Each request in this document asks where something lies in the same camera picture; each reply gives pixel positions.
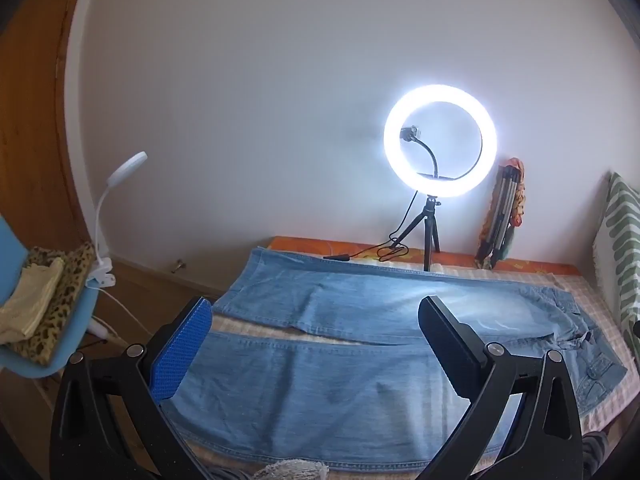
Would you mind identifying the black mini tripod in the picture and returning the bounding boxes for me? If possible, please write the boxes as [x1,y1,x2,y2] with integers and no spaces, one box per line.
[390,195,440,272]

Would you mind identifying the folded silver tripod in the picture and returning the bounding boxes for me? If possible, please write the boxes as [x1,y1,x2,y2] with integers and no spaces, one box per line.
[475,159,522,269]

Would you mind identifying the blue denim jeans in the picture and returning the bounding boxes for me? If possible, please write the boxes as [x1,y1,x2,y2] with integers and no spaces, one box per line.
[160,245,628,478]

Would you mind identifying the light blue chair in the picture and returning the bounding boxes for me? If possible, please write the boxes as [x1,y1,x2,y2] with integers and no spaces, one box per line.
[1,221,98,379]

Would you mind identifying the left hand white glove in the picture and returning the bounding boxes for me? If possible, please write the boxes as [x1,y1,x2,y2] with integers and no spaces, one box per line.
[250,458,330,480]

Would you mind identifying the orange floral cloth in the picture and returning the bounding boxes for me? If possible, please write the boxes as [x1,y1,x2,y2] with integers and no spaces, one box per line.
[474,157,526,269]

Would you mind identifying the orange floral mattress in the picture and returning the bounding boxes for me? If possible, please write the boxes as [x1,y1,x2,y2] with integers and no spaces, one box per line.
[264,235,584,278]

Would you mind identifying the wooden door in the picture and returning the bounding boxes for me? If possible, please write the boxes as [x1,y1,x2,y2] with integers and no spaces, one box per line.
[1,0,89,250]

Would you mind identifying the white ring light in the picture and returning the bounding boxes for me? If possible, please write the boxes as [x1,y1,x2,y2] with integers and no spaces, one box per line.
[383,84,498,198]

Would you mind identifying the phone holder gooseneck clamp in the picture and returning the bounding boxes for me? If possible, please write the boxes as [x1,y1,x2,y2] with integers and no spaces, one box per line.
[399,126,452,181]

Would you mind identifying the plaid bed cover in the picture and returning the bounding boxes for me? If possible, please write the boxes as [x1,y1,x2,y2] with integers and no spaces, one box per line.
[184,253,640,480]

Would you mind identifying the green leaf pattern pillow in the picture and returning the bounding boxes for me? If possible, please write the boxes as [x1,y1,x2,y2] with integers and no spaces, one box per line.
[592,172,640,364]

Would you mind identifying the leopard print cloth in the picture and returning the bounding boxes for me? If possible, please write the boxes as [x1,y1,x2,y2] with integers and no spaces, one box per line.
[6,242,96,366]

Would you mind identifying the cream folded cloth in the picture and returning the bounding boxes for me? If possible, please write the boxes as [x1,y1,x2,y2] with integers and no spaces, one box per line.
[0,258,65,344]

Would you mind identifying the white clip desk lamp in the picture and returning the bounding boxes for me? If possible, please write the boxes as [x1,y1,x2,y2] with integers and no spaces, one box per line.
[84,150,150,346]

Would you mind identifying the black ring light cable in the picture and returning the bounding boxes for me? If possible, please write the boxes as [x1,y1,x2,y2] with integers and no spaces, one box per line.
[323,190,420,262]

